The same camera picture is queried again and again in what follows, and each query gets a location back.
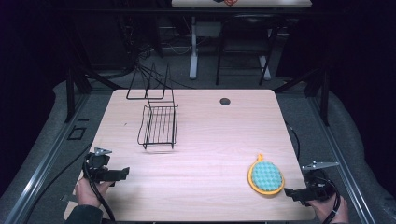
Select bundle of background cables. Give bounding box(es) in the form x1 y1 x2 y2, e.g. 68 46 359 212
120 15 194 91

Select black horizontal frame bar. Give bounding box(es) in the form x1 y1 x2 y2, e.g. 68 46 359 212
55 7 331 17

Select person's right hand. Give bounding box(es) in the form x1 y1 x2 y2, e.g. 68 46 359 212
306 194 350 224

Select metal floor rail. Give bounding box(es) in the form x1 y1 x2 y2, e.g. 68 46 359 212
309 95 376 224
1 92 92 224

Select black wire rack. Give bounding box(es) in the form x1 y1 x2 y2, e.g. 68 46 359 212
125 62 179 150

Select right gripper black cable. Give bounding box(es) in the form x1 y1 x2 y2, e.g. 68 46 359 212
314 175 342 224

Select person's left hand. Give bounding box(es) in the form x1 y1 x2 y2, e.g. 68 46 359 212
74 176 115 208

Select black floor cable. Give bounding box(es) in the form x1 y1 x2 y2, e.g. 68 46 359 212
26 142 93 224

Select thin black cable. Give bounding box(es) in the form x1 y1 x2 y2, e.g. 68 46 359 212
284 120 302 161

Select white background desk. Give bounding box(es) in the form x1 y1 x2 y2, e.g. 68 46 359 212
171 0 313 81

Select black metal frame post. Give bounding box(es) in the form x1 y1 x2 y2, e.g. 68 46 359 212
274 63 332 127
64 63 124 123

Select black chair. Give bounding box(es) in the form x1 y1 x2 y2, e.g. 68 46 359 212
215 12 281 87

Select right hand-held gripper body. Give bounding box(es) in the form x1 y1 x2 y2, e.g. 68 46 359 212
301 161 340 202

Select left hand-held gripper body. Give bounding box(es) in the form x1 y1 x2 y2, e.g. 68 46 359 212
83 147 113 183

